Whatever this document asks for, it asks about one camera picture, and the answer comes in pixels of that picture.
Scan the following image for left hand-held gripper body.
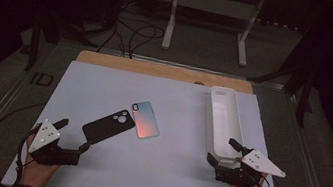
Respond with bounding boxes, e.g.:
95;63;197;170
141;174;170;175
26;116;87;172

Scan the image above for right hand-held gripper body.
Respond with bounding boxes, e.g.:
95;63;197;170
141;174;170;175
213;144;290;187

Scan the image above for white plastic bin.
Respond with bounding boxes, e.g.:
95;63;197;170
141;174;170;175
198;84;255;171

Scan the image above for black phone case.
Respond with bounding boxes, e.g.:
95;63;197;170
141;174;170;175
79;103;138;152

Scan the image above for blue pink gradient phone case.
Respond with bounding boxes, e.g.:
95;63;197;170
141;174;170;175
126;98;165;142

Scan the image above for person's left hand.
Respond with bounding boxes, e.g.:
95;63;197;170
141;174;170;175
18;133;66;187

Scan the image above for white table board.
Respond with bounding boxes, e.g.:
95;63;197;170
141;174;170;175
0;51;302;187

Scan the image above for black tripod stand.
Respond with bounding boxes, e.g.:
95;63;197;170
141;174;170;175
240;18;326;130
23;6;104;83

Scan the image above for white metal stand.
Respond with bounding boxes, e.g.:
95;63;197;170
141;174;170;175
150;0;268;70

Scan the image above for tangle of black cables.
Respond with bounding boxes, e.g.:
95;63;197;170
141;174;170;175
95;0;170;64

